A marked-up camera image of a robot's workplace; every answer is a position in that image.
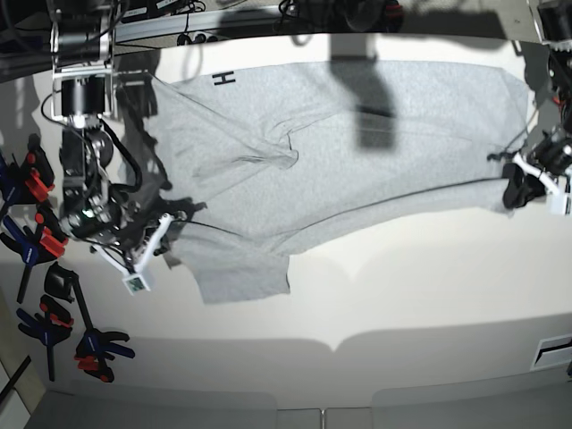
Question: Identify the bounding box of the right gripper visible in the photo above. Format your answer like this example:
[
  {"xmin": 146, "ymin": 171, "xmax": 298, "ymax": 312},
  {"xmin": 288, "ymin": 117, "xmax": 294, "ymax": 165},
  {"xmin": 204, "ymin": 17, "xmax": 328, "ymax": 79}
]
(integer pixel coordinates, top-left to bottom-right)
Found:
[{"xmin": 59, "ymin": 196, "xmax": 188, "ymax": 275}]

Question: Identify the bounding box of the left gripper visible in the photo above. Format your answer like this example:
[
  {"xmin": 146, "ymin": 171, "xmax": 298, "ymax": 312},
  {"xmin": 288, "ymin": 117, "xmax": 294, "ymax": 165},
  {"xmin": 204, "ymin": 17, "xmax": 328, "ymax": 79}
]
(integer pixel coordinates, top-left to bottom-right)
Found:
[{"xmin": 489, "ymin": 134, "xmax": 571, "ymax": 197}]

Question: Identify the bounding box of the grey T-shirt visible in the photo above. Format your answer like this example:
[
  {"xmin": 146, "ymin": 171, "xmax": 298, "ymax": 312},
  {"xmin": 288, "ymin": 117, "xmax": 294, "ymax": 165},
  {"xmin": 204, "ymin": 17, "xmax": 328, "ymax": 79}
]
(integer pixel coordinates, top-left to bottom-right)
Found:
[{"xmin": 118, "ymin": 60, "xmax": 533, "ymax": 305}]

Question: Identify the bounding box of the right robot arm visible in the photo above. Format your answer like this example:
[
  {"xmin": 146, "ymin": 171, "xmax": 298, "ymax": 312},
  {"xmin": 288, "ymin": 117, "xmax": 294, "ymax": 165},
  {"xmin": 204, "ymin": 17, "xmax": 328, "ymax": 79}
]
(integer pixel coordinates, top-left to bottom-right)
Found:
[{"xmin": 46, "ymin": 1, "xmax": 188, "ymax": 275}]

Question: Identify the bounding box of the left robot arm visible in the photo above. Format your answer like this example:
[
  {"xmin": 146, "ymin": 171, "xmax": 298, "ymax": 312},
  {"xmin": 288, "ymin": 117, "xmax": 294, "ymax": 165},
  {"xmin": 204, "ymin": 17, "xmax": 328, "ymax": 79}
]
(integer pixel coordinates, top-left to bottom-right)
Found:
[{"xmin": 487, "ymin": 1, "xmax": 571, "ymax": 209}]

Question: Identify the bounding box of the blue red clamp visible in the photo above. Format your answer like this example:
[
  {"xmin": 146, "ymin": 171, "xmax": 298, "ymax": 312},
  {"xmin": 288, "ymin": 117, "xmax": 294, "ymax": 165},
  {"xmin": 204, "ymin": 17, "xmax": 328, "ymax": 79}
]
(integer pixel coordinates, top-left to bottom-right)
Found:
[
  {"xmin": 1, "ymin": 145, "xmax": 55, "ymax": 217},
  {"xmin": 1, "ymin": 201, "xmax": 68, "ymax": 304}
]

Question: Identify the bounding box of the top blue red clamp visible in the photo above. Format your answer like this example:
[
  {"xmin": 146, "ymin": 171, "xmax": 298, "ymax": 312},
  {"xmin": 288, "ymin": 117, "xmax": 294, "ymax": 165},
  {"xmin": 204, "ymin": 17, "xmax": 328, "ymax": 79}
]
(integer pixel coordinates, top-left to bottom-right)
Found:
[{"xmin": 1, "ymin": 145, "xmax": 55, "ymax": 217}]

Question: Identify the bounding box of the lower left blue clamp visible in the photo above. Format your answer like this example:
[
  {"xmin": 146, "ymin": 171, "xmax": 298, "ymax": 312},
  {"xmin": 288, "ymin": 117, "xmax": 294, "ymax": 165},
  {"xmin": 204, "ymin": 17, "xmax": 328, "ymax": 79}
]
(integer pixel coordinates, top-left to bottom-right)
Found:
[{"xmin": 16, "ymin": 294, "xmax": 74, "ymax": 382}]

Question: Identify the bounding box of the long black bar clamp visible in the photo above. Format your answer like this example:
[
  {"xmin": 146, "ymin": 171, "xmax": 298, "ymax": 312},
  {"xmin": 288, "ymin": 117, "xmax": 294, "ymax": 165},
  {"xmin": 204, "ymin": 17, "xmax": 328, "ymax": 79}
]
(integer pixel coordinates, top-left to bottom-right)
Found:
[{"xmin": 44, "ymin": 262, "xmax": 136, "ymax": 383}]

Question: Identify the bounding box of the white floor vent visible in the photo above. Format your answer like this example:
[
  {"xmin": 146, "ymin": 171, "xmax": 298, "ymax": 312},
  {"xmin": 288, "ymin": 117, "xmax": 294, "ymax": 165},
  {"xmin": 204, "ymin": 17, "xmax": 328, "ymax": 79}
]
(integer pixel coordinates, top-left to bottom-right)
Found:
[{"xmin": 530, "ymin": 333, "xmax": 571, "ymax": 371}]

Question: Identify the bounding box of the black strip at corner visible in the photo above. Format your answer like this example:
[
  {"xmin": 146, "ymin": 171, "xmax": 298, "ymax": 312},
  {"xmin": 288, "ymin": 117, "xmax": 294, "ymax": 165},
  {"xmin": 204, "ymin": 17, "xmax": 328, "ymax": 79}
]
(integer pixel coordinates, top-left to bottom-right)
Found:
[{"xmin": 0, "ymin": 356, "xmax": 31, "ymax": 405}]

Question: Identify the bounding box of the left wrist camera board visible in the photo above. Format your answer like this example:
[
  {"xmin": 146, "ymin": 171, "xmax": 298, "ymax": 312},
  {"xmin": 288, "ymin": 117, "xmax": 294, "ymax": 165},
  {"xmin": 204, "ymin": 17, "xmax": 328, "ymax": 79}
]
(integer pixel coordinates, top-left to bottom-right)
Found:
[{"xmin": 547, "ymin": 191, "xmax": 572, "ymax": 216}]

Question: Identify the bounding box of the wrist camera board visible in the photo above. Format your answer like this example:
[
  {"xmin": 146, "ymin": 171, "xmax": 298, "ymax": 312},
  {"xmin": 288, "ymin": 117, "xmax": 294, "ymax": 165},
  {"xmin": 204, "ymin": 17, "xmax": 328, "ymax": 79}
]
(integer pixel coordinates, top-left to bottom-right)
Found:
[
  {"xmin": 122, "ymin": 271, "xmax": 154, "ymax": 296},
  {"xmin": 547, "ymin": 191, "xmax": 572, "ymax": 216}
]

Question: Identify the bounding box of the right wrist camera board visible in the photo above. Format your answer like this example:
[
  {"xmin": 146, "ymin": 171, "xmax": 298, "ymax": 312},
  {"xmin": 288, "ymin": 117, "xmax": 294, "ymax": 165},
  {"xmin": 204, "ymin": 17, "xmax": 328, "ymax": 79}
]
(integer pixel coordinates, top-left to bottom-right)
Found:
[{"xmin": 122, "ymin": 271, "xmax": 154, "ymax": 296}]

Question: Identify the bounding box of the aluminium rail frame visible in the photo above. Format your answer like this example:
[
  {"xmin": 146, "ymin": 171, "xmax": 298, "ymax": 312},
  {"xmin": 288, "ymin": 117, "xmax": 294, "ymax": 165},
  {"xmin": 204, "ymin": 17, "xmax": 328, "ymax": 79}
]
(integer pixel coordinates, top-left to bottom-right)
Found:
[{"xmin": 0, "ymin": 8, "xmax": 287, "ymax": 84}]

